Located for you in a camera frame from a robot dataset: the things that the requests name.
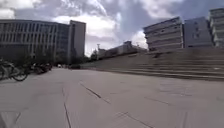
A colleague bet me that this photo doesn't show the wide stone stairs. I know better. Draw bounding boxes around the wide stone stairs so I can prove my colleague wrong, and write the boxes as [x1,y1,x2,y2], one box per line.
[80,46,224,82]

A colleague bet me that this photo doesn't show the row of parked bicycles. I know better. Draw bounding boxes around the row of parked bicycles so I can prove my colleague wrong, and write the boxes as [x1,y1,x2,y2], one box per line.
[0,57,54,83]

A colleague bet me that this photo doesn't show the large grey building, glass middle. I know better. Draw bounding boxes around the large grey building, glass middle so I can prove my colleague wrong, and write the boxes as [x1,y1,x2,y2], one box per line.
[142,7,224,53]

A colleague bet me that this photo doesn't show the tall dark grey building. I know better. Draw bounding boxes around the tall dark grey building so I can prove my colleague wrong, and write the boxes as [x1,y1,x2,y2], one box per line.
[0,18,87,65]

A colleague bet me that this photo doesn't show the grey paved plaza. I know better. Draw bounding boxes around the grey paved plaza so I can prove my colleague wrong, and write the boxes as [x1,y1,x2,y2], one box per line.
[0,68,224,128]

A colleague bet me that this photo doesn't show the row of dark trees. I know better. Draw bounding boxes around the row of dark trees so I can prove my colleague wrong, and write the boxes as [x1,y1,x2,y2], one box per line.
[0,45,92,67]

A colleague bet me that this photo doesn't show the low reddish building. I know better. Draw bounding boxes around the low reddish building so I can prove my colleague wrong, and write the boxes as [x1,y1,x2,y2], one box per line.
[95,40,148,60]

